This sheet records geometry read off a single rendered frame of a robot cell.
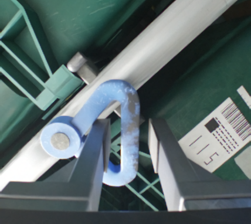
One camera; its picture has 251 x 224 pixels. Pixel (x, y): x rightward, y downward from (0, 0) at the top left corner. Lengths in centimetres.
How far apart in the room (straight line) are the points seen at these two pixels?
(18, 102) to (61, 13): 12
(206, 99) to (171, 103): 4
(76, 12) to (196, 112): 16
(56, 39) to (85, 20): 3
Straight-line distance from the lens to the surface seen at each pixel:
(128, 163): 16
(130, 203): 90
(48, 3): 19
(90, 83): 16
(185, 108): 20
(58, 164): 64
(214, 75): 20
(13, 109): 24
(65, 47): 18
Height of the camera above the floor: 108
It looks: 10 degrees up
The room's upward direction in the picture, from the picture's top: 132 degrees counter-clockwise
